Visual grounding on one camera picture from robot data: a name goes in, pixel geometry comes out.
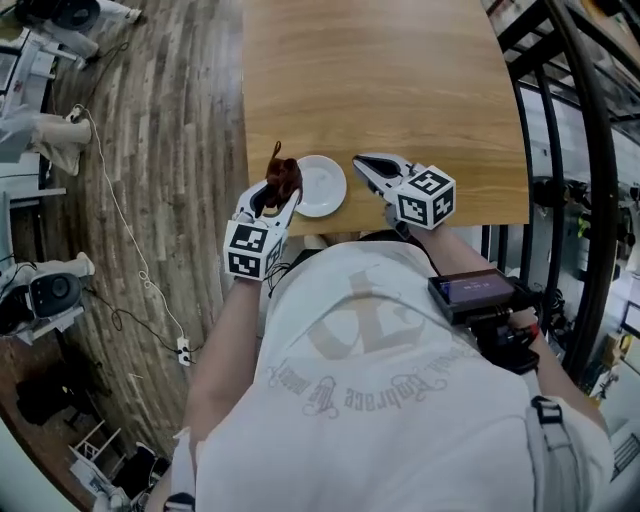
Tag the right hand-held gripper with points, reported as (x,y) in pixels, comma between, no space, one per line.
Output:
(425,197)

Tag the black metal railing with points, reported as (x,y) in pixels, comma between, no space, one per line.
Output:
(597,150)

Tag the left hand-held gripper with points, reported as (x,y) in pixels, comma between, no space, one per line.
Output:
(247,255)

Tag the grey rounded device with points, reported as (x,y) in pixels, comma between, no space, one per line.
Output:
(55,295)

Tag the white plate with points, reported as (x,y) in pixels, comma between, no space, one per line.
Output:
(322,187)

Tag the person's white t-shirt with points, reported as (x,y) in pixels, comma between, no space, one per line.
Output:
(380,400)

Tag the white power strip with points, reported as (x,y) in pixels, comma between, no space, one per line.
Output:
(184,350)

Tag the white desk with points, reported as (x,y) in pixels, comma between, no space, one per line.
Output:
(45,192)
(35,60)

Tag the person's left forearm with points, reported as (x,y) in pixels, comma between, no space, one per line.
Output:
(225,340)

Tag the black bag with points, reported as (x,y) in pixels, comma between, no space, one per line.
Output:
(50,400)

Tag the black screen device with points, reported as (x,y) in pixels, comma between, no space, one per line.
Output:
(470,295)

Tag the brown cloth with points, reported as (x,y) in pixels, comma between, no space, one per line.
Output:
(285,175)

